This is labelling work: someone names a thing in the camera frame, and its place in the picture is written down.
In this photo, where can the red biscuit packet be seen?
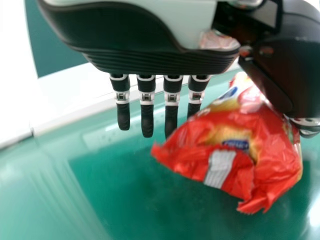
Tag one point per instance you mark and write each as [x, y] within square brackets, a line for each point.
[237, 155]

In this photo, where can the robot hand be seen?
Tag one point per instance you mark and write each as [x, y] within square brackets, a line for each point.
[150, 30]

